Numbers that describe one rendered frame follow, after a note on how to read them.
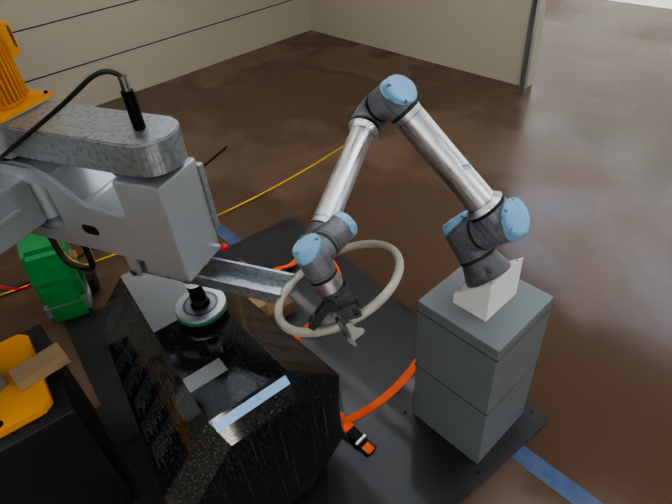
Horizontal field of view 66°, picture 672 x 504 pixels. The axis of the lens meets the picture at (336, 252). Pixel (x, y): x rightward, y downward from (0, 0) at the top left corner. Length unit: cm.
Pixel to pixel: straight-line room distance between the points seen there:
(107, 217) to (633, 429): 261
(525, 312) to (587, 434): 95
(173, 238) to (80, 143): 42
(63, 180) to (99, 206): 17
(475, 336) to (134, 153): 139
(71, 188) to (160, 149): 52
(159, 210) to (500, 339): 133
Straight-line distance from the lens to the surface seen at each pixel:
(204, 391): 205
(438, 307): 218
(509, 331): 214
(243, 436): 200
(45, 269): 370
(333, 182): 172
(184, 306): 230
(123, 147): 177
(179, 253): 193
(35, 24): 679
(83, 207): 214
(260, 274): 202
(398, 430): 280
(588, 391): 314
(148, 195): 183
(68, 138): 193
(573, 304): 356
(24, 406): 240
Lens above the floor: 241
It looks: 40 degrees down
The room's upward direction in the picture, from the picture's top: 6 degrees counter-clockwise
